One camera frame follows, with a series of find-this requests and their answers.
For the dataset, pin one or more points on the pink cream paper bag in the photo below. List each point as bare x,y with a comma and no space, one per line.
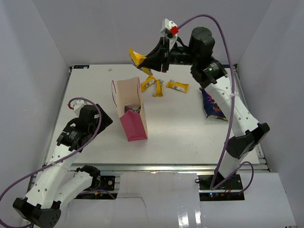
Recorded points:
127,97

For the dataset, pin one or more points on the yellow snack bar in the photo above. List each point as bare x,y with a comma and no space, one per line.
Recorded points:
147,83
158,89
137,59
177,86

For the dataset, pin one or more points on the purple candy snack bag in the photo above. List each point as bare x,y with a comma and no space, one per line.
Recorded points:
211,108

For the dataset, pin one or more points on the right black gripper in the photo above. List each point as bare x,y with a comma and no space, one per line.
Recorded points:
157,58

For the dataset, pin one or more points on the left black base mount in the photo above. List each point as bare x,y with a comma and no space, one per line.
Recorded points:
103,183

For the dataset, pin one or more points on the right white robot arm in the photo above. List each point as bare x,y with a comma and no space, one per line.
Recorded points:
245,132

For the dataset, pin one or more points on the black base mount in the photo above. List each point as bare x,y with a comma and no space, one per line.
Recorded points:
228,191
103,183

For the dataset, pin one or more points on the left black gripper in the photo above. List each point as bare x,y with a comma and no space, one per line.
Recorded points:
106,120

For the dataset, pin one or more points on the brown chocolate bar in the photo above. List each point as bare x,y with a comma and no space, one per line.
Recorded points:
133,110

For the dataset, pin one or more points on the aluminium front rail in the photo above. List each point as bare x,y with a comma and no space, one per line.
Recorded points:
156,168

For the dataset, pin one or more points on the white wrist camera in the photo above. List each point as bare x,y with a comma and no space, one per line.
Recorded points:
76,106
169,28

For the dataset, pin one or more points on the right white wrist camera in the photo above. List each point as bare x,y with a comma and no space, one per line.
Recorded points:
169,28

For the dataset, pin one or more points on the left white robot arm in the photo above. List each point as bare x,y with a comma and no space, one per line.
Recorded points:
42,205

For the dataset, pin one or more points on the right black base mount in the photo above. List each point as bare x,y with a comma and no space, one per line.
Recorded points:
228,191

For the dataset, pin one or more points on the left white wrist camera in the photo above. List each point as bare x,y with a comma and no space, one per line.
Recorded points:
76,106

